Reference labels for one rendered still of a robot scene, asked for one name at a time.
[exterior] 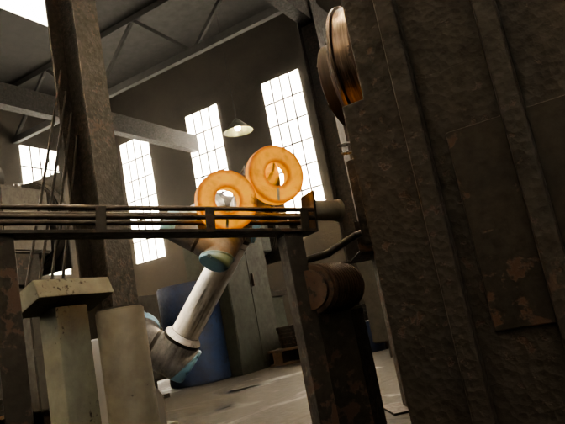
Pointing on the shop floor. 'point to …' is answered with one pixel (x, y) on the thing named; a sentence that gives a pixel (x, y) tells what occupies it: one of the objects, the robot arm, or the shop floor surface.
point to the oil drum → (172, 304)
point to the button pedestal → (67, 343)
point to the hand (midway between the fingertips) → (272, 168)
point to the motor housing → (345, 341)
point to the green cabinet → (245, 310)
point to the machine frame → (467, 199)
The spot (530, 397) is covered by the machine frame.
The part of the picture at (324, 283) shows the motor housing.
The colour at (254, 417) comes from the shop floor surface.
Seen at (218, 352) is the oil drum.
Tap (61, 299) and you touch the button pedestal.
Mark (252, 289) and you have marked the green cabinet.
